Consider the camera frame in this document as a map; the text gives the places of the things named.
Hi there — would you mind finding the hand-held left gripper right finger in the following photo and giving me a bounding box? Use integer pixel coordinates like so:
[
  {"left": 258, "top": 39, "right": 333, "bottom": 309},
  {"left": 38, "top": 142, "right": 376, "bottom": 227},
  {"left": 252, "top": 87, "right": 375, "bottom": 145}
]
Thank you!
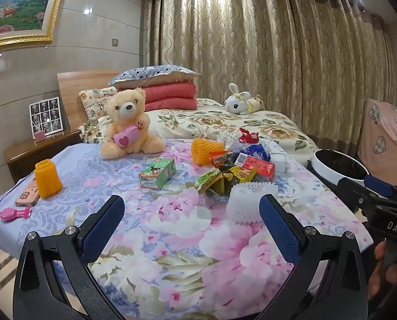
[{"left": 258, "top": 194, "right": 369, "bottom": 320}]

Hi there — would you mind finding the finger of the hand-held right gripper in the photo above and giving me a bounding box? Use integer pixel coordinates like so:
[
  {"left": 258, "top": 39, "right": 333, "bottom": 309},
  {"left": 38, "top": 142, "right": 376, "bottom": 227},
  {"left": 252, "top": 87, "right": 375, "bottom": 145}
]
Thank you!
[
  {"left": 338, "top": 177, "right": 374, "bottom": 214},
  {"left": 364, "top": 175, "right": 397, "bottom": 205}
]

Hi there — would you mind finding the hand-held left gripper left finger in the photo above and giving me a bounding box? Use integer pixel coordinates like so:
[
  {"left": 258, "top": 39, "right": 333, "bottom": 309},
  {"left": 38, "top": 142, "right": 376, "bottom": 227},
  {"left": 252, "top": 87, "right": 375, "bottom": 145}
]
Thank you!
[{"left": 13, "top": 195, "right": 126, "bottom": 320}]

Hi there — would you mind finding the white rimmed trash can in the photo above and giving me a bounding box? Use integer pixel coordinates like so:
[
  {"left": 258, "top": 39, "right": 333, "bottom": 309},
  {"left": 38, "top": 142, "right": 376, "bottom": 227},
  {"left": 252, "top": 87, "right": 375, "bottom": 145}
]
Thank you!
[{"left": 306, "top": 149, "right": 370, "bottom": 191}]

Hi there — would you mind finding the white foam fruit net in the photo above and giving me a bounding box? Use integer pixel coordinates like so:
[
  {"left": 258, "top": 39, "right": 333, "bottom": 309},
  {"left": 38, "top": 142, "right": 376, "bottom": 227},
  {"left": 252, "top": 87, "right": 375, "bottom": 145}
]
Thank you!
[{"left": 228, "top": 181, "right": 278, "bottom": 225}]

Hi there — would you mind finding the red white packet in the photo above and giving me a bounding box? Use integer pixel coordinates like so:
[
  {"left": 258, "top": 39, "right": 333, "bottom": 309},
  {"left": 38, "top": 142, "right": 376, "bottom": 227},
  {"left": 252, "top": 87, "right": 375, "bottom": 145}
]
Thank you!
[{"left": 234, "top": 153, "right": 276, "bottom": 183}]

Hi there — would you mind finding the yellow snack wrapper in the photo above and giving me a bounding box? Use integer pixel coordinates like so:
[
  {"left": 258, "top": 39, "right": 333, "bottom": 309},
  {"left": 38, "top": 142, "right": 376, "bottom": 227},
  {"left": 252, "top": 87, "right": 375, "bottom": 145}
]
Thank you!
[{"left": 229, "top": 166, "right": 258, "bottom": 185}]

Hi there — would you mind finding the dark green wrapper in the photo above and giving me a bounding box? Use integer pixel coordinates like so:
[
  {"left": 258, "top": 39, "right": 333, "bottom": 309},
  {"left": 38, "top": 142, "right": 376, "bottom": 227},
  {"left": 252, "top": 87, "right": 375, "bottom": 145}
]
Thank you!
[{"left": 204, "top": 173, "right": 240, "bottom": 198}]

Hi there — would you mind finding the white tissue packet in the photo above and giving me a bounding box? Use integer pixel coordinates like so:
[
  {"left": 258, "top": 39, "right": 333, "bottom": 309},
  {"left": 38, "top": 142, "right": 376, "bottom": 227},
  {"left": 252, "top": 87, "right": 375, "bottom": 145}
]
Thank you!
[{"left": 261, "top": 139, "right": 288, "bottom": 173}]

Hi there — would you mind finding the green drink carton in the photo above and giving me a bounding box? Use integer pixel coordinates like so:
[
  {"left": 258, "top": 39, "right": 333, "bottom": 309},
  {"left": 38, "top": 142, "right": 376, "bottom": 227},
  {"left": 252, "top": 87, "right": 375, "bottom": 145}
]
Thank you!
[{"left": 138, "top": 157, "right": 177, "bottom": 191}]

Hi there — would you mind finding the blue snack packet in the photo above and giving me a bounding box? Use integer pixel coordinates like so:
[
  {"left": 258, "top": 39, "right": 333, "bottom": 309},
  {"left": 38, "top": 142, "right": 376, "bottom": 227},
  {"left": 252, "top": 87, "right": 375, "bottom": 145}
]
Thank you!
[{"left": 241, "top": 143, "right": 271, "bottom": 161}]

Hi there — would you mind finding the green yellow snack packet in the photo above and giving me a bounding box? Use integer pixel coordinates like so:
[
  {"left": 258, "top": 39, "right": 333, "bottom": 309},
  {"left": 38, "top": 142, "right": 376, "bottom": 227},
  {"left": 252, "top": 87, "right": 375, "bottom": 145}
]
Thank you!
[{"left": 194, "top": 169, "right": 223, "bottom": 194}]

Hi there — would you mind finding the red spicy snack packet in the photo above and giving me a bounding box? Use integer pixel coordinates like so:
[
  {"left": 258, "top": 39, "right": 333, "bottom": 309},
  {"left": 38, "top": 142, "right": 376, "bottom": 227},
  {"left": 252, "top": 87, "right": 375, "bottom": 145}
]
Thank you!
[{"left": 209, "top": 151, "right": 239, "bottom": 168}]

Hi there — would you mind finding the red foil snack packet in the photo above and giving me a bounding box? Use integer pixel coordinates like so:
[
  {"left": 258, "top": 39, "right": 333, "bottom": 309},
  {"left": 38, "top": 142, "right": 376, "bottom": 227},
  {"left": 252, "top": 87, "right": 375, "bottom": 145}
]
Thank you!
[{"left": 238, "top": 127, "right": 260, "bottom": 144}]

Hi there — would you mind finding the clear plastic bag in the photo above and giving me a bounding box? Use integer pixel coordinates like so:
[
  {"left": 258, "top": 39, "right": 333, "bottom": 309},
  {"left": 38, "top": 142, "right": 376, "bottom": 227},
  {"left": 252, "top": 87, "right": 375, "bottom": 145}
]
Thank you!
[{"left": 217, "top": 133, "right": 243, "bottom": 151}]

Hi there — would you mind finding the orange foam fruit net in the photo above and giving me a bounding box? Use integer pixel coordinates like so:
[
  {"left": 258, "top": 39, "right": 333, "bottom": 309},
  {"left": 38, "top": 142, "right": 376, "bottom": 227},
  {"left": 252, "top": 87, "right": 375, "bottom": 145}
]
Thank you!
[
  {"left": 190, "top": 137, "right": 226, "bottom": 165},
  {"left": 34, "top": 159, "right": 63, "bottom": 199}
]

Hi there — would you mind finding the person's right hand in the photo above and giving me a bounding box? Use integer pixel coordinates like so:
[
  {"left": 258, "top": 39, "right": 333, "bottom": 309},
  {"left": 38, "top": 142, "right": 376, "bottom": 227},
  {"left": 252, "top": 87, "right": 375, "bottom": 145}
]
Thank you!
[{"left": 367, "top": 240, "right": 397, "bottom": 302}]

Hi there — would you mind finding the pink heart print cover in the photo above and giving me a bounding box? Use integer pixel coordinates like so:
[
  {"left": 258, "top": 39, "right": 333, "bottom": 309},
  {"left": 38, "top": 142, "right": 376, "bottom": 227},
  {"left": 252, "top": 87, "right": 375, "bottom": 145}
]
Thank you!
[{"left": 356, "top": 98, "right": 397, "bottom": 192}]

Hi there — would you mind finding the pink blue floral bedsheet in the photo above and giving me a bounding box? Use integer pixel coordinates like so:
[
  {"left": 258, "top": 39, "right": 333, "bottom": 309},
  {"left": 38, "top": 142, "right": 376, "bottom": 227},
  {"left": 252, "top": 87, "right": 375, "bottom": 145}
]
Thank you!
[{"left": 0, "top": 138, "right": 376, "bottom": 320}]

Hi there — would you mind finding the pink phone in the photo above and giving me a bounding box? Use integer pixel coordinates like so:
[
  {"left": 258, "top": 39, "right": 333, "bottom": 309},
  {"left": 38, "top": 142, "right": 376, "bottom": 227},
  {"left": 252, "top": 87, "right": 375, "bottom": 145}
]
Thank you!
[{"left": 15, "top": 176, "right": 41, "bottom": 207}]

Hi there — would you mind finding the pink toy brush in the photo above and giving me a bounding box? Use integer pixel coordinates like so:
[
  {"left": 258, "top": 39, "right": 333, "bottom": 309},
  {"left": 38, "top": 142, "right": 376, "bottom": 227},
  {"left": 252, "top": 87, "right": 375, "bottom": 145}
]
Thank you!
[{"left": 0, "top": 207, "right": 33, "bottom": 222}]

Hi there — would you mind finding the wooden nightstand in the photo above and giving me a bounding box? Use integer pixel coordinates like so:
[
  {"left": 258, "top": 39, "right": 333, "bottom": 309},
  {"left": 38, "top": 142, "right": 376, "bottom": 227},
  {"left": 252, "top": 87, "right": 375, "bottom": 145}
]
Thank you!
[{"left": 3, "top": 129, "right": 83, "bottom": 185}]

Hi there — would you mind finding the cream floral blanket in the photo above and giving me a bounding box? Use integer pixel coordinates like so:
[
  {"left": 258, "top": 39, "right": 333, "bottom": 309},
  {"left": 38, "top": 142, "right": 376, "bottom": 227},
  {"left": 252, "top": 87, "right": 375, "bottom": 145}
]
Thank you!
[{"left": 79, "top": 98, "right": 320, "bottom": 161}]

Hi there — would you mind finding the tan teddy bear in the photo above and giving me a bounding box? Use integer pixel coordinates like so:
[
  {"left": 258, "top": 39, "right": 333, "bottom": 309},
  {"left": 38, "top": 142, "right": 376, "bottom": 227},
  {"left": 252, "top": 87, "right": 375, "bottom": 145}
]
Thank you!
[{"left": 100, "top": 87, "right": 166, "bottom": 159}]

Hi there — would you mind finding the pink reed diffuser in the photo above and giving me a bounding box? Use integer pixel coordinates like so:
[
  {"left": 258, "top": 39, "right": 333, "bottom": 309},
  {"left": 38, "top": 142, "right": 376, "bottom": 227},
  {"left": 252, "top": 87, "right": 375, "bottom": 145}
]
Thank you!
[{"left": 34, "top": 117, "right": 46, "bottom": 141}]

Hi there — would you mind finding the small tan bear plush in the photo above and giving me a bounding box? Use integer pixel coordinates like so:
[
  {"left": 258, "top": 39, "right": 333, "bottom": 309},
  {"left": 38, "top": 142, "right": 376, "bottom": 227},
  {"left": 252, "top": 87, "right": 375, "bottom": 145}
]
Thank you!
[{"left": 250, "top": 94, "right": 266, "bottom": 112}]

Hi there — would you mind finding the cartoon print pillow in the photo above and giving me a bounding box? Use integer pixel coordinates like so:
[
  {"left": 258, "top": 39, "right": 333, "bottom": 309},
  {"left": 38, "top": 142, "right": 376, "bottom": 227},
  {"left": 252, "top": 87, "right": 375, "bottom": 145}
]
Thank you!
[{"left": 78, "top": 86, "right": 118, "bottom": 121}]

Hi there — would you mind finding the white rabbit plush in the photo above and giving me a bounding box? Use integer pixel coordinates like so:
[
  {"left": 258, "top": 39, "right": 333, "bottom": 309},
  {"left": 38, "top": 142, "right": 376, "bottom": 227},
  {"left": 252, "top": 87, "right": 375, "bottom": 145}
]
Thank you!
[{"left": 224, "top": 83, "right": 257, "bottom": 116}]

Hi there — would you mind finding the wooden headboard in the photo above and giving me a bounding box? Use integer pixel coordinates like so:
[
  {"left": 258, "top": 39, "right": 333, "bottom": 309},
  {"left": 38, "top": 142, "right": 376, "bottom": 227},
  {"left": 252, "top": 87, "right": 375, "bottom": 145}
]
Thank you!
[{"left": 57, "top": 71, "right": 121, "bottom": 130}]

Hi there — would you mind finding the red folded quilt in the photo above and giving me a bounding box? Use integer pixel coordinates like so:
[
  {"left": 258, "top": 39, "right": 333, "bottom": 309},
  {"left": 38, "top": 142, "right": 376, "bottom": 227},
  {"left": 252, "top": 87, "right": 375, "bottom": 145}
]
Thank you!
[{"left": 141, "top": 82, "right": 199, "bottom": 113}]

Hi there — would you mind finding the beige patterned curtain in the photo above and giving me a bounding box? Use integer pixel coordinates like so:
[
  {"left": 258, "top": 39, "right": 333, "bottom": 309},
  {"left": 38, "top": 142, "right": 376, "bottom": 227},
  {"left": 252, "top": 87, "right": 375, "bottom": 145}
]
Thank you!
[{"left": 144, "top": 0, "right": 397, "bottom": 149}]

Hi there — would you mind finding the blue patterned pillow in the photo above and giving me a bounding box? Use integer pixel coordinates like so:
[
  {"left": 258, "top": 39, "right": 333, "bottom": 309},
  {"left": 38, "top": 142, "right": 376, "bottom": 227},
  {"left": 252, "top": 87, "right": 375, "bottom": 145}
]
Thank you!
[{"left": 108, "top": 65, "right": 202, "bottom": 87}]

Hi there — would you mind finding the gold framed landscape painting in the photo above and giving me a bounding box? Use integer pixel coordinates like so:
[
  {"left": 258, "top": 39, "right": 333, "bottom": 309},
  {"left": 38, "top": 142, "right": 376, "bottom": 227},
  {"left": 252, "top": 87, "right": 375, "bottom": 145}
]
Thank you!
[{"left": 0, "top": 0, "right": 70, "bottom": 51}]

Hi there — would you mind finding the photo collage frame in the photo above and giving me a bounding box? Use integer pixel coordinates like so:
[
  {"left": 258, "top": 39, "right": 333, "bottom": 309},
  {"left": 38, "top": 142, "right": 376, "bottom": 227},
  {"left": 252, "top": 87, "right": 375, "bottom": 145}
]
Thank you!
[{"left": 29, "top": 96, "right": 66, "bottom": 138}]

